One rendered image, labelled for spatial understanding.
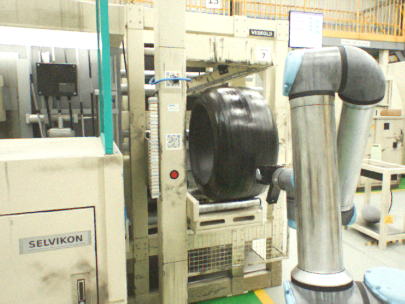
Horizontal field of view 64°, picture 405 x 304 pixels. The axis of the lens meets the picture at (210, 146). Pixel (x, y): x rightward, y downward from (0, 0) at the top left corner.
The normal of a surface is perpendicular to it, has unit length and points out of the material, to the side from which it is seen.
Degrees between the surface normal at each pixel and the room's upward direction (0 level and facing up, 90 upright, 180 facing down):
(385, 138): 90
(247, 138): 80
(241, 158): 97
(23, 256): 90
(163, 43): 90
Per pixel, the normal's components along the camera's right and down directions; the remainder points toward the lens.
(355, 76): 0.00, 0.44
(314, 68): -0.13, -0.04
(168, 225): 0.34, 0.11
